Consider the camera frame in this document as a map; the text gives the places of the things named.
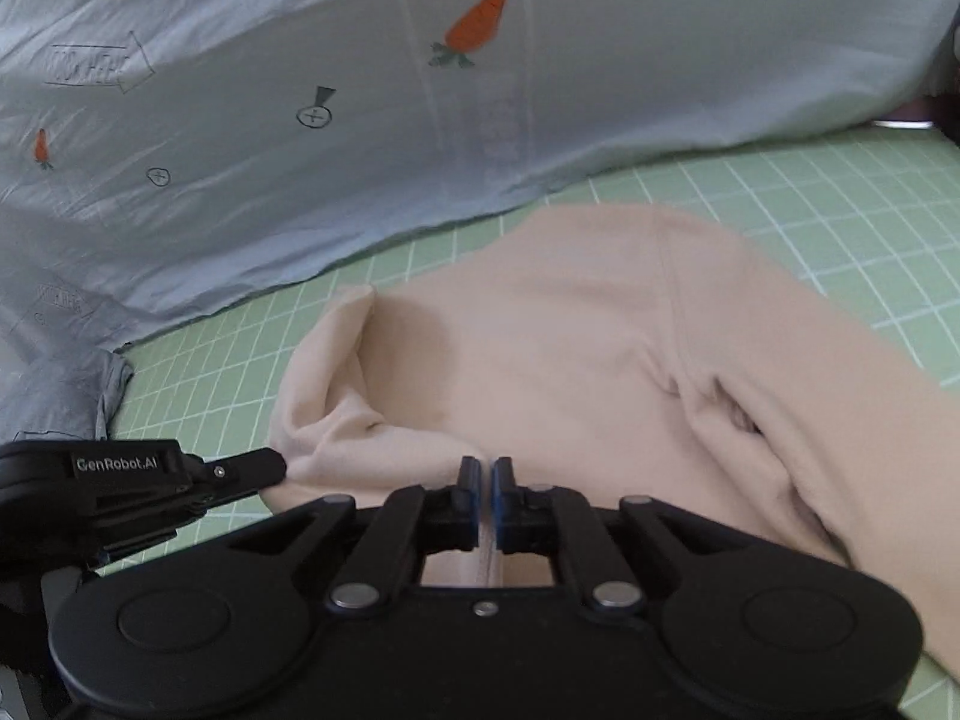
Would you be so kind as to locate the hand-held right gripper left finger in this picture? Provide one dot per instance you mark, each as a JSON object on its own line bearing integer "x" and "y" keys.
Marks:
{"x": 471, "y": 499}

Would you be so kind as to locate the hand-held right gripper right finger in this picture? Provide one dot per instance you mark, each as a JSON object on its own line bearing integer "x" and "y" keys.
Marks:
{"x": 501, "y": 499}

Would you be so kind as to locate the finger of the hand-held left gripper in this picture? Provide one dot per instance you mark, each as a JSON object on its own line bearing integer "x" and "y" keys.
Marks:
{"x": 251, "y": 469}

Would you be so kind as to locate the beige long-sleeve shirt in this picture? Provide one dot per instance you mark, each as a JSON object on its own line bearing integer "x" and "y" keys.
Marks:
{"x": 562, "y": 330}

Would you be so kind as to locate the grey shirt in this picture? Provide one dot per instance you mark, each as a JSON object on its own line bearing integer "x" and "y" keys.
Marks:
{"x": 67, "y": 397}

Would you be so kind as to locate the grey printed quilt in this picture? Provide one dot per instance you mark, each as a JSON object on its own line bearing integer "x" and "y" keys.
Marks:
{"x": 225, "y": 240}

